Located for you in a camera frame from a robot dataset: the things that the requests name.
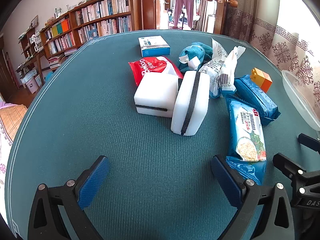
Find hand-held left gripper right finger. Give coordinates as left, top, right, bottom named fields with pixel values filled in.
left=210, top=154, right=295, bottom=240

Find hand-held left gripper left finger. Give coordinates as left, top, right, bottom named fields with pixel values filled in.
left=28, top=155, right=110, bottom=240

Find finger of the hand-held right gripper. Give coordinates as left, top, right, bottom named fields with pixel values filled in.
left=272, top=153, right=307, bottom=180
left=298, top=133, right=320, bottom=153

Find clear plastic bowl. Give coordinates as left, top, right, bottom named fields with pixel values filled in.
left=281, top=70, right=320, bottom=132

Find blue cracker packet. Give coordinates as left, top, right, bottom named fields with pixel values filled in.
left=226, top=97, right=267, bottom=186

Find dark blue snack packet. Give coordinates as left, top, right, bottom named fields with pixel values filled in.
left=226, top=75, right=281, bottom=126

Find orange and yellow toy block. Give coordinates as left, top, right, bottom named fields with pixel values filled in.
left=251, top=67, right=273, bottom=93

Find white sponge with black stripe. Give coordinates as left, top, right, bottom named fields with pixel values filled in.
left=171, top=70, right=210, bottom=136
left=134, top=74, right=179, bottom=118

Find white plastic packet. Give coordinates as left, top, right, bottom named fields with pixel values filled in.
left=199, top=38, right=247, bottom=99

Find red glue packet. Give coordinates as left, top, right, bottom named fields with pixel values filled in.
left=128, top=56, right=183, bottom=87

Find teal knitted cloth bundle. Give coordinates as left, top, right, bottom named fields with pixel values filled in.
left=178, top=42, right=213, bottom=74

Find white and blue medicine box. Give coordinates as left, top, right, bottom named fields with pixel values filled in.
left=138, top=36, right=171, bottom=57

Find green table mat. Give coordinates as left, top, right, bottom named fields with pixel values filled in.
left=4, top=29, right=320, bottom=240

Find floral bed sheet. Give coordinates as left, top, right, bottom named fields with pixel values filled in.
left=0, top=120, right=14, bottom=205

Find orange woven mat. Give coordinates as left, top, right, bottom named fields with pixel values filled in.
left=0, top=104, right=28, bottom=144

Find patterned beige curtain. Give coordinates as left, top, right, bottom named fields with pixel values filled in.
left=222, top=0, right=320, bottom=120

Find white storage box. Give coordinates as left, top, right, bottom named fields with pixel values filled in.
left=21, top=72, right=43, bottom=94

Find pile of books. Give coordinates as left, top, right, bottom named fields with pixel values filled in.
left=49, top=49, right=78, bottom=69

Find small wooden rack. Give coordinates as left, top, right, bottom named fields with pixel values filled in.
left=17, top=27, right=45, bottom=85

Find wooden door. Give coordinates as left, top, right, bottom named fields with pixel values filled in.
left=214, top=0, right=230, bottom=34

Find brown striped curtain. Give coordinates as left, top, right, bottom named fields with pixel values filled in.
left=195, top=0, right=218, bottom=32

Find rows of books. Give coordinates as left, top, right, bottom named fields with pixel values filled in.
left=46, top=0, right=133, bottom=55

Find wooden bookshelf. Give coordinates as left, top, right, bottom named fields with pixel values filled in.
left=40, top=0, right=143, bottom=70

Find purple hanging pants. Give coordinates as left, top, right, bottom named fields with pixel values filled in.
left=174, top=0, right=198, bottom=28

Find wooden door frame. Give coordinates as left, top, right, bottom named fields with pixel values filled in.
left=142, top=0, right=165, bottom=30

